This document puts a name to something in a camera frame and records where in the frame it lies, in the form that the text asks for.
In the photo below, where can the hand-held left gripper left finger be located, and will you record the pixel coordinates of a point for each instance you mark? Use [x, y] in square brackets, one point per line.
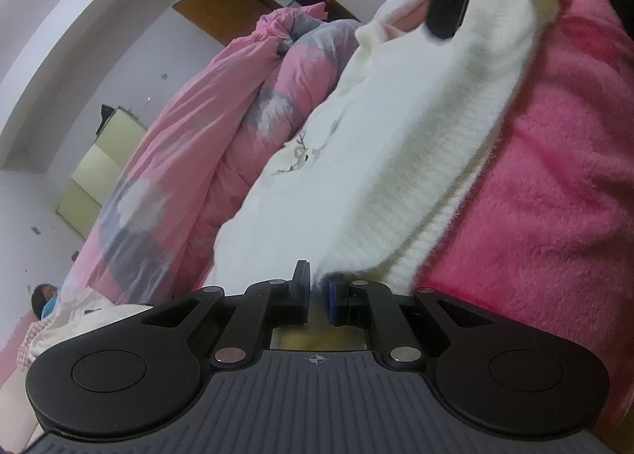
[301, 295]

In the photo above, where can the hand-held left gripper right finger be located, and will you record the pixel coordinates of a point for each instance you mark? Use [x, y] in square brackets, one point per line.
[331, 300]

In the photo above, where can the white fluffy sweater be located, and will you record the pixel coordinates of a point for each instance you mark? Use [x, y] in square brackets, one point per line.
[396, 137]

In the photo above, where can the pink grey floral duvet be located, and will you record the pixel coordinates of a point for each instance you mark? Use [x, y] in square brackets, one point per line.
[198, 137]

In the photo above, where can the pink floral fleece blanket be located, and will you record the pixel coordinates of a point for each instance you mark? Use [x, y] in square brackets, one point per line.
[554, 162]

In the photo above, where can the wooden door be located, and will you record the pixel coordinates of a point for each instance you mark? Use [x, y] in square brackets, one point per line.
[233, 8]

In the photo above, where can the white pillow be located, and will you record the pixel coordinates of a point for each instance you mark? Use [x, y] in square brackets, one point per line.
[74, 330]

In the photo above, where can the pale yellow wardrobe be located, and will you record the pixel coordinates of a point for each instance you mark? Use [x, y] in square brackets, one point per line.
[99, 171]

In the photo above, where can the small dark object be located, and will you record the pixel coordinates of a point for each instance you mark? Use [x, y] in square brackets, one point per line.
[106, 119]

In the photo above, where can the pink bed sheet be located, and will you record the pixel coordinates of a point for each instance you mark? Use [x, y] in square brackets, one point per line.
[12, 350]

